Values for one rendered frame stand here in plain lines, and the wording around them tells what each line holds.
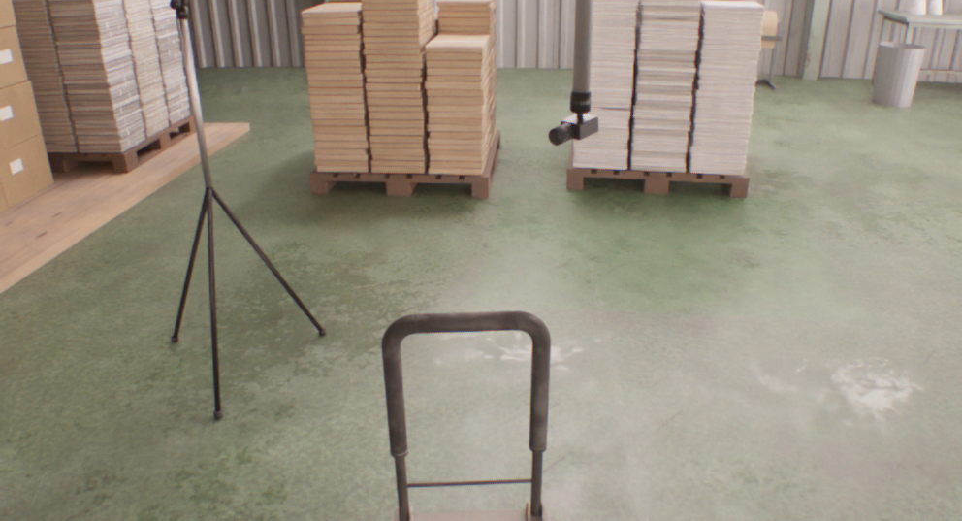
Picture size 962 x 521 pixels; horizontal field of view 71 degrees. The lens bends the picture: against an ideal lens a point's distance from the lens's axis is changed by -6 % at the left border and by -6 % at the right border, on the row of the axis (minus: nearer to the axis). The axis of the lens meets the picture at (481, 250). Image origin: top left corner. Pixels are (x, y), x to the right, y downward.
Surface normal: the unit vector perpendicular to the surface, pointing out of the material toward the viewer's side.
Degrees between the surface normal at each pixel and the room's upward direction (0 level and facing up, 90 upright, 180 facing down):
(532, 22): 90
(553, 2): 90
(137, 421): 0
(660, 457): 0
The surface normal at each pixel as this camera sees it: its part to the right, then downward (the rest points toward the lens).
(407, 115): -0.09, 0.36
